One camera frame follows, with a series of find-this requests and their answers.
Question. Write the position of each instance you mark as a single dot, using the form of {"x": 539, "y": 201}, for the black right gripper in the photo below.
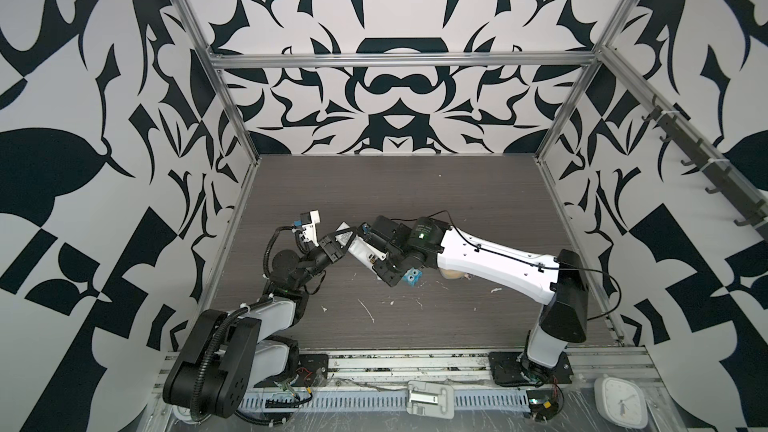
{"x": 388, "y": 277}

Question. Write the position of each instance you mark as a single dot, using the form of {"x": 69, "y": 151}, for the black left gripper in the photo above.
{"x": 331, "y": 246}

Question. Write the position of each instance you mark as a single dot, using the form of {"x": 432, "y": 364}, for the white remote control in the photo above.
{"x": 364, "y": 253}

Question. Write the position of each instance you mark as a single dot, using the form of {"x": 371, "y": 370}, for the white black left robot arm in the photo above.
{"x": 226, "y": 352}

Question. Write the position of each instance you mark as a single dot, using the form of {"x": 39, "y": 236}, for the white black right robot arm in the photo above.
{"x": 557, "y": 283}

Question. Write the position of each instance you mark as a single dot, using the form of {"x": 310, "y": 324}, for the wooden board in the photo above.
{"x": 454, "y": 275}

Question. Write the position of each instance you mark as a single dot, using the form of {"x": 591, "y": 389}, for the small green circuit board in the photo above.
{"x": 544, "y": 404}

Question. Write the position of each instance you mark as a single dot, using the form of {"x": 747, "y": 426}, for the white square clock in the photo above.
{"x": 621, "y": 402}

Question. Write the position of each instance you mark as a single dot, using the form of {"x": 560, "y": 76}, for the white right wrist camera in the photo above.
{"x": 385, "y": 236}

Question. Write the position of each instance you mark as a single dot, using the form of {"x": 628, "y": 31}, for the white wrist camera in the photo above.
{"x": 385, "y": 236}
{"x": 305, "y": 228}

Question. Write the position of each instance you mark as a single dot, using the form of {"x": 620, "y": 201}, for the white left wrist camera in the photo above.
{"x": 305, "y": 228}

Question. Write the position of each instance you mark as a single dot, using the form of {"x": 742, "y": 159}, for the white mounting bracket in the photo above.
{"x": 433, "y": 400}

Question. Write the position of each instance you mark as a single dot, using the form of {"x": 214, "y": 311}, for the white slotted cable duct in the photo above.
{"x": 335, "y": 400}

